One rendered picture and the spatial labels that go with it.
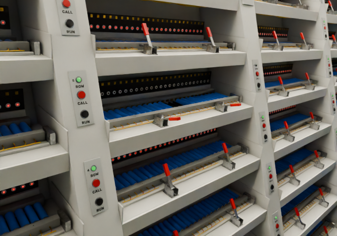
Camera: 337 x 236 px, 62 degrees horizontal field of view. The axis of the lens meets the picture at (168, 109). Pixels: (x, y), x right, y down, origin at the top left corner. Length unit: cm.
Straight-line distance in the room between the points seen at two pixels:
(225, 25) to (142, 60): 49
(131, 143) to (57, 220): 24
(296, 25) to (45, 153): 149
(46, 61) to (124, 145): 26
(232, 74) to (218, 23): 21
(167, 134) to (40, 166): 34
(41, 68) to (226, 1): 68
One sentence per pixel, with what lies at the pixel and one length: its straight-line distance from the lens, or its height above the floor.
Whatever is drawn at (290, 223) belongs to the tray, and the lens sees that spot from 149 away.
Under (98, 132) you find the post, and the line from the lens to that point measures 66.
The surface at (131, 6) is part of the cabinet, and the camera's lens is 103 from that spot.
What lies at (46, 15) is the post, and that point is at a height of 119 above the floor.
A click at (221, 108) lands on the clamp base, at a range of 96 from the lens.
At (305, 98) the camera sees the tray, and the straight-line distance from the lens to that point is 149.
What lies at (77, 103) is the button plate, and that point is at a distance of 64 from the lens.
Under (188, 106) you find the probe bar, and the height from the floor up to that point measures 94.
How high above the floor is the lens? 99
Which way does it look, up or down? 3 degrees down
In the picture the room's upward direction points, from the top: 8 degrees counter-clockwise
